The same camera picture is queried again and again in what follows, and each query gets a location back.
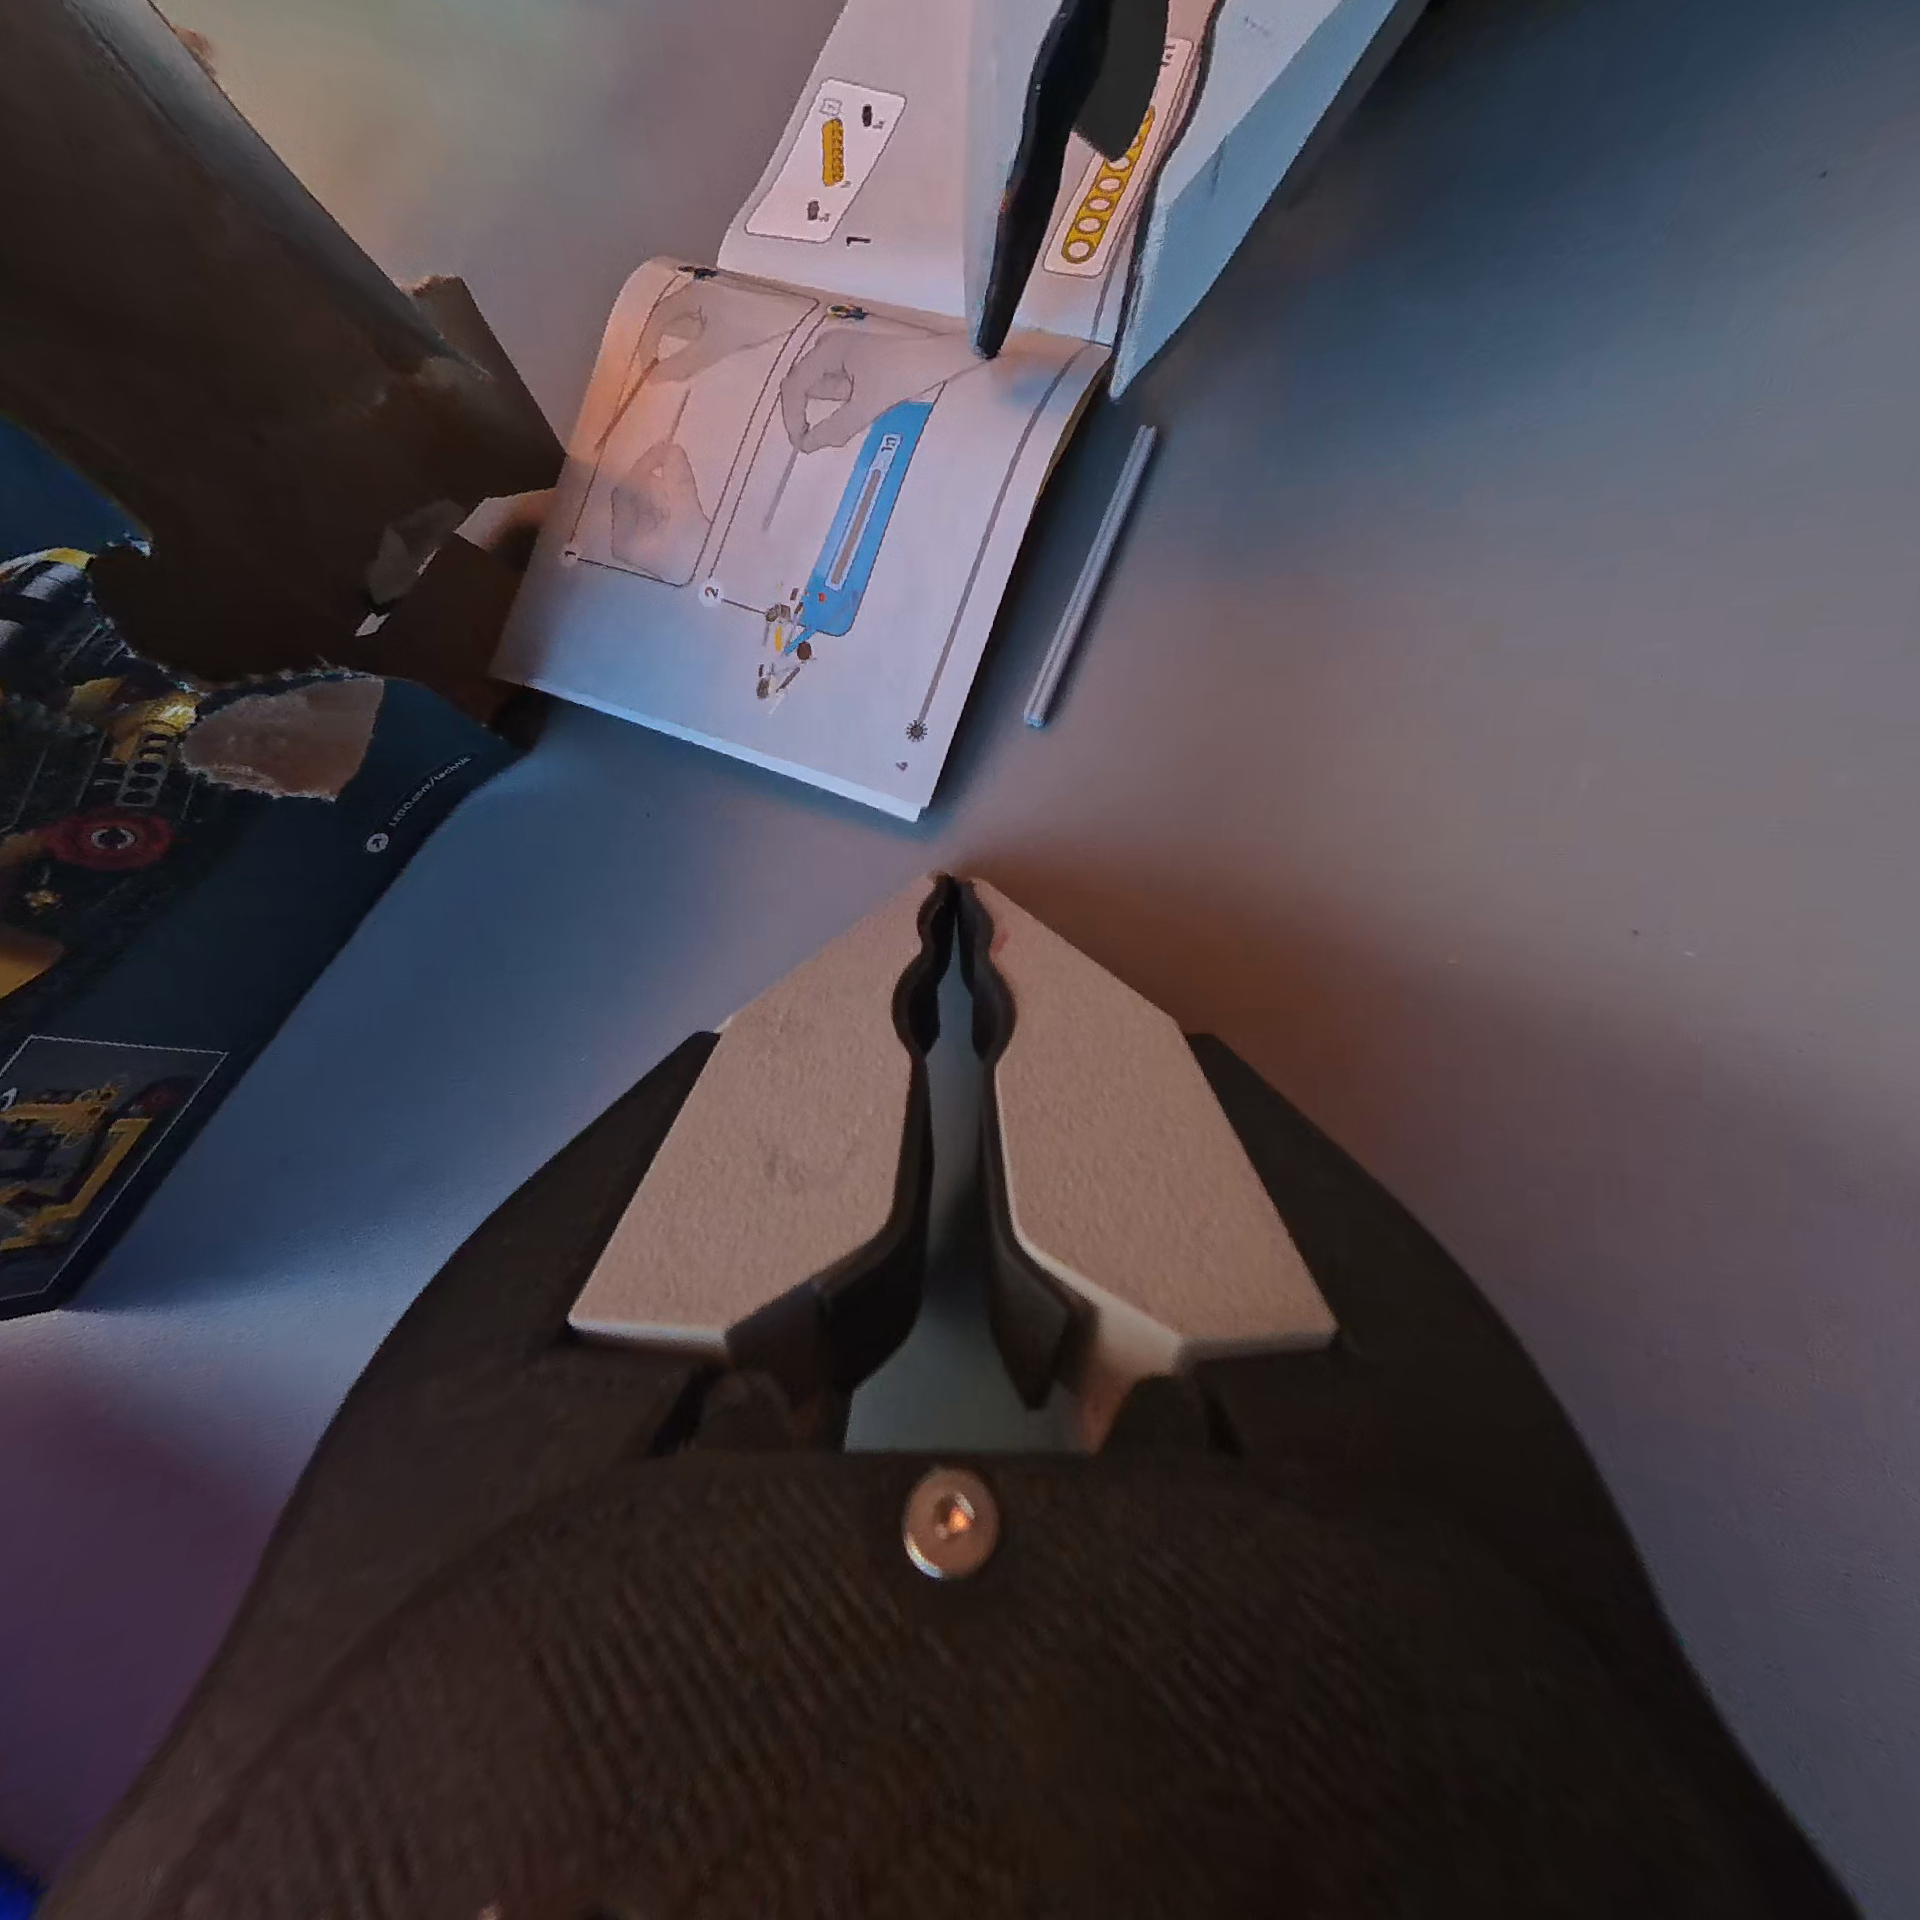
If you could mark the lego instruction booklet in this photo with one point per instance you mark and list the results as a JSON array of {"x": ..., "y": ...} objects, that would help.
[{"x": 901, "y": 629}]

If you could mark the grey lego axle rod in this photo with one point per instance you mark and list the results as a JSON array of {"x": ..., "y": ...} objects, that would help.
[{"x": 1092, "y": 578}]

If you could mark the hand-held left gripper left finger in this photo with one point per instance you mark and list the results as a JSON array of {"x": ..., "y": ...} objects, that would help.
[{"x": 751, "y": 1185}]

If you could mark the blue toy set box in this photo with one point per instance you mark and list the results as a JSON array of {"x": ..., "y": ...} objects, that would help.
[{"x": 269, "y": 902}]

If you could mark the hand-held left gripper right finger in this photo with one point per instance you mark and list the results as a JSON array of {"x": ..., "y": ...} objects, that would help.
[{"x": 1140, "y": 1185}]

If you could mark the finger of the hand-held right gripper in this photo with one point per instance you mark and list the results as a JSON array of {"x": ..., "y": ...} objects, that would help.
[
  {"x": 1260, "y": 120},
  {"x": 1001, "y": 90}
]

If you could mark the blue plastic object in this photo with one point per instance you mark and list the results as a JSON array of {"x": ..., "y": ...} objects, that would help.
[{"x": 12, "y": 1893}]

